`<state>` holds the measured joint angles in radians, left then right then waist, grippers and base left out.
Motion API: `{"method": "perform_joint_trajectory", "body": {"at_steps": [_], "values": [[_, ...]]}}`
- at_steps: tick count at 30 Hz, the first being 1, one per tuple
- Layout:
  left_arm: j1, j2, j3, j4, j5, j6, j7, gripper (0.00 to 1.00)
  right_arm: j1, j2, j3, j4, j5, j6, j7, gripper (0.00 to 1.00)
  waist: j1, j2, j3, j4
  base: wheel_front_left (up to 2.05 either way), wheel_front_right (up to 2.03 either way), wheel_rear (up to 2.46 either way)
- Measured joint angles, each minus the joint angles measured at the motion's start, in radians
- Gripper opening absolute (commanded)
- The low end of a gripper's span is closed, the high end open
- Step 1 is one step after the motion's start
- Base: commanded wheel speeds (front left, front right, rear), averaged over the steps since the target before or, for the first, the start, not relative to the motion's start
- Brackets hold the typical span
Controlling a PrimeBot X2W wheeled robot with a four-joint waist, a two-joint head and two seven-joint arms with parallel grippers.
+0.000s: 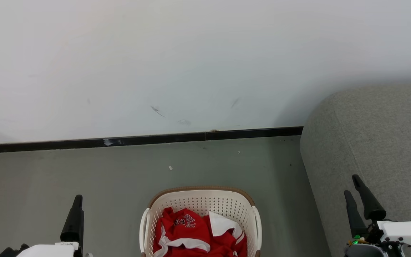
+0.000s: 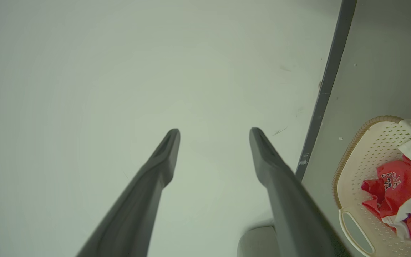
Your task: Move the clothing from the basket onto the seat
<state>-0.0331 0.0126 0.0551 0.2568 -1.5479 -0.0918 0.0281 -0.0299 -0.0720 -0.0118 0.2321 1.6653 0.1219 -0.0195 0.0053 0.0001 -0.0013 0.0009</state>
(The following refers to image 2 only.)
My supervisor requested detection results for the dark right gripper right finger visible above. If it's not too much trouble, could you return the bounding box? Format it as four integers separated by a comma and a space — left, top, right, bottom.
249, 127, 351, 257

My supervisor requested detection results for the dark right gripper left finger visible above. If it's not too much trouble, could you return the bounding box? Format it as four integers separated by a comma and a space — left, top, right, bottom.
76, 128, 181, 257

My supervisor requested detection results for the red and white jersey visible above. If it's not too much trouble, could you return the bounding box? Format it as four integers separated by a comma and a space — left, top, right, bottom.
361, 137, 411, 249

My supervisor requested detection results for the cream perforated laundry basket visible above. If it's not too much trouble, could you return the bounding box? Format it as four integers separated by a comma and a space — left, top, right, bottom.
332, 115, 411, 257

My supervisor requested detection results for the dark wall baseboard strip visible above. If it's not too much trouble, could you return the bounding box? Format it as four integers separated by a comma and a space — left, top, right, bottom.
295, 0, 358, 182

